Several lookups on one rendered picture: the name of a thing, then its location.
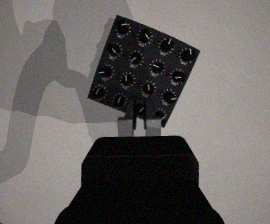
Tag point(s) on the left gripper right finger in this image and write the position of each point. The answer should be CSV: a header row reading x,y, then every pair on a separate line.
x,y
152,124

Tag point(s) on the black knob box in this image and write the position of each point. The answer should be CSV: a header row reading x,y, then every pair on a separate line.
x,y
125,53

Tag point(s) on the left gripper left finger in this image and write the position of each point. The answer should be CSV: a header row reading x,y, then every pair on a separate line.
x,y
127,124

